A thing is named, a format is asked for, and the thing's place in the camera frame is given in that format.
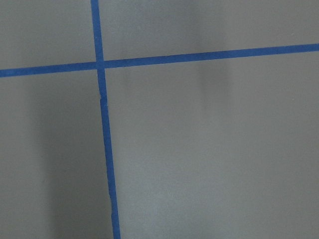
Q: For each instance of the blue tape line crosswise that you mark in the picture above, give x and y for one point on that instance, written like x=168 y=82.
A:
x=155 y=60

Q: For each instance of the blue tape line lengthwise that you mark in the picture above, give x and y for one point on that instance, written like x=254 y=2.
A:
x=101 y=76

